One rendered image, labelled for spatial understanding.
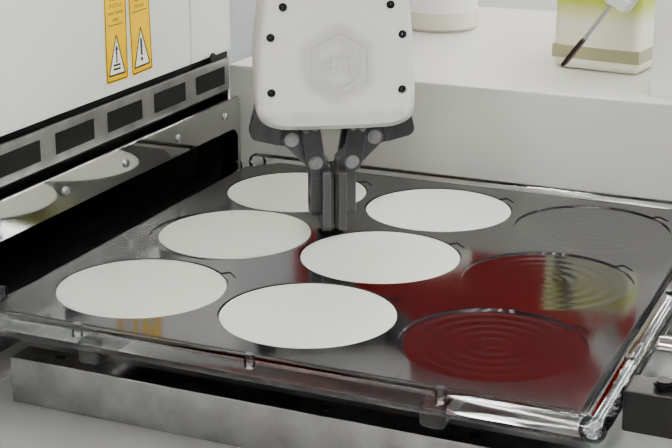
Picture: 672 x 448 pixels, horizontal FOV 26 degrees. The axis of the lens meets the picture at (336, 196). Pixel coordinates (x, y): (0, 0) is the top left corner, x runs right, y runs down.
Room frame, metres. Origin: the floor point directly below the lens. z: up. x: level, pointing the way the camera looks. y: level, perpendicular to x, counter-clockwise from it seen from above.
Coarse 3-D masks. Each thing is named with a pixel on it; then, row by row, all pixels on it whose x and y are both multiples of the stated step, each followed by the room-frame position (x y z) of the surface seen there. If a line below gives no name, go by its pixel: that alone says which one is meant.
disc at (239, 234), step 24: (192, 216) 0.94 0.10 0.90; (216, 216) 0.94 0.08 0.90; (240, 216) 0.94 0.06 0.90; (264, 216) 0.94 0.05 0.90; (288, 216) 0.94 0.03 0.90; (168, 240) 0.89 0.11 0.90; (192, 240) 0.89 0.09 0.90; (216, 240) 0.89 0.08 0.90; (240, 240) 0.89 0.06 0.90; (264, 240) 0.89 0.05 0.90; (288, 240) 0.89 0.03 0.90
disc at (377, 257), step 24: (336, 240) 0.89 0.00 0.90; (360, 240) 0.89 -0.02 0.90; (384, 240) 0.89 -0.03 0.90; (408, 240) 0.89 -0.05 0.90; (432, 240) 0.89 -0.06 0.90; (312, 264) 0.85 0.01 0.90; (336, 264) 0.85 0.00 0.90; (360, 264) 0.85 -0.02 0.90; (384, 264) 0.85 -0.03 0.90; (408, 264) 0.85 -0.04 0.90; (432, 264) 0.85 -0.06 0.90; (456, 264) 0.85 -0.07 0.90
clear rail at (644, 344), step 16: (656, 304) 0.77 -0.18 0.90; (656, 320) 0.75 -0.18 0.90; (640, 336) 0.72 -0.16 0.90; (656, 336) 0.73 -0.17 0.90; (624, 352) 0.71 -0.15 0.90; (640, 352) 0.70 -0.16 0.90; (624, 368) 0.68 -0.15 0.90; (640, 368) 0.69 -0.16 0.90; (608, 384) 0.66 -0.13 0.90; (624, 384) 0.66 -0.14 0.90; (608, 400) 0.64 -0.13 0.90; (608, 416) 0.63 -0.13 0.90; (608, 432) 0.62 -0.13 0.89
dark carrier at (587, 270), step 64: (384, 192) 1.00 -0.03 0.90; (512, 192) 1.00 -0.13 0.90; (128, 256) 0.86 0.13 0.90; (512, 256) 0.86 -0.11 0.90; (576, 256) 0.86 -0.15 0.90; (640, 256) 0.86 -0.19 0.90; (64, 320) 0.75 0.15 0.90; (128, 320) 0.75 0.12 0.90; (192, 320) 0.75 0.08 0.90; (448, 320) 0.76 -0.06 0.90; (512, 320) 0.76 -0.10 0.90; (576, 320) 0.75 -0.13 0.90; (640, 320) 0.76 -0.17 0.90; (448, 384) 0.67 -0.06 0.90; (512, 384) 0.67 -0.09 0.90; (576, 384) 0.67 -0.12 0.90
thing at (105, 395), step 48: (48, 384) 0.81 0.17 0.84; (96, 384) 0.80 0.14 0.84; (144, 384) 0.78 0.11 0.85; (192, 384) 0.78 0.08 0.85; (192, 432) 0.77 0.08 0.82; (240, 432) 0.76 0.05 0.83; (288, 432) 0.74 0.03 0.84; (336, 432) 0.73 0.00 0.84; (384, 432) 0.72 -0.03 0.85; (432, 432) 0.72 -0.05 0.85; (480, 432) 0.72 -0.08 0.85
